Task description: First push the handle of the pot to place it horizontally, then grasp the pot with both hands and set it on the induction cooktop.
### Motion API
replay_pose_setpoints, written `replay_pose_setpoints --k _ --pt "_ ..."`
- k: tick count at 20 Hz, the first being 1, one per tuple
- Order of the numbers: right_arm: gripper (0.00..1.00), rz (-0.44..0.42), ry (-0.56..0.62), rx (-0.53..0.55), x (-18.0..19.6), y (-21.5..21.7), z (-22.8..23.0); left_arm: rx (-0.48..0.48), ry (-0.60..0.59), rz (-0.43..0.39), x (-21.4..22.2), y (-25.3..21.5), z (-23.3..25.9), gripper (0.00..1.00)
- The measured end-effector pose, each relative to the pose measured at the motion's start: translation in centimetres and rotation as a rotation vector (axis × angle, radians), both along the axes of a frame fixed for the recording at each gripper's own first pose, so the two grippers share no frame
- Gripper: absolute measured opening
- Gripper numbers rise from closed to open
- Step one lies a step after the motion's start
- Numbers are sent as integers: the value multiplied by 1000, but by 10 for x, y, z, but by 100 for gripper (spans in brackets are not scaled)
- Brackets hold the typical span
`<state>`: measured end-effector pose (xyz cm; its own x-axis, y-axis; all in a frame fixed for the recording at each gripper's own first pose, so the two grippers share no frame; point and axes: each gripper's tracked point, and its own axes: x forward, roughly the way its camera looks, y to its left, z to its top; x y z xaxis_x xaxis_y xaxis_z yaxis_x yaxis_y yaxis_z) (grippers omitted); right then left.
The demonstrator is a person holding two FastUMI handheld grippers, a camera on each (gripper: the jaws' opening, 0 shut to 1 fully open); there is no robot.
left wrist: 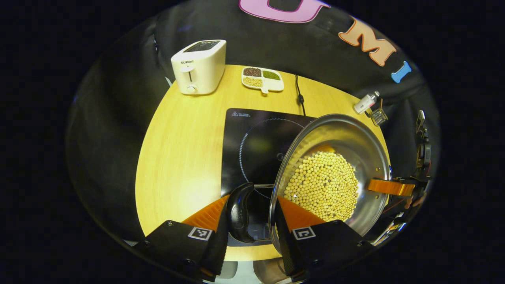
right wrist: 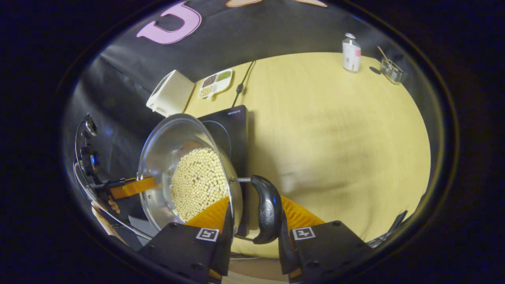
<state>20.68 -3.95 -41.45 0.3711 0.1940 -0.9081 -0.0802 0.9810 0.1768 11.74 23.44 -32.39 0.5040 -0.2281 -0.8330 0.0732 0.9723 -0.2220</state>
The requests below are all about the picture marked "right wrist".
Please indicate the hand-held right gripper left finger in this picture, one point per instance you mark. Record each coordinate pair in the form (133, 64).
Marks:
(227, 244)

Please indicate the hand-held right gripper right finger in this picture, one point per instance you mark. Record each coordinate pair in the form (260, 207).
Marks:
(285, 254)

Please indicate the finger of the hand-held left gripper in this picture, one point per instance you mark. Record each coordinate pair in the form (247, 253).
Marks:
(132, 187)

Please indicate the stainless steel pot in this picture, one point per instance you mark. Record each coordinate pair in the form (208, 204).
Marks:
(165, 150)

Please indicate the pile of yellow soybeans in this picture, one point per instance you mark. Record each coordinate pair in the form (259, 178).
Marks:
(197, 183)

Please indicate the black induction cooktop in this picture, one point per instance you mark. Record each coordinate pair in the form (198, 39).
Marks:
(237, 126)

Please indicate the white toaster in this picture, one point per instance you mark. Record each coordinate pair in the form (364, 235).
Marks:
(171, 94)

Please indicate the white divided dish of beans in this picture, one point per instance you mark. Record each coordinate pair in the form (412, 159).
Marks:
(215, 83)

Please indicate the small black round cap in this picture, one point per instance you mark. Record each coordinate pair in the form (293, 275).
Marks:
(375, 70)

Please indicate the small clear labelled bottle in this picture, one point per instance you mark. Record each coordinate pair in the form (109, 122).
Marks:
(351, 55)

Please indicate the small glass cup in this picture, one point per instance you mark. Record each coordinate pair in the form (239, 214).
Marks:
(391, 73)

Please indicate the thin wooden stick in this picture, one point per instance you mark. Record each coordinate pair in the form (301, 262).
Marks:
(383, 54)

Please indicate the dark metal frame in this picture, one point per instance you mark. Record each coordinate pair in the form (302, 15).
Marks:
(388, 230)

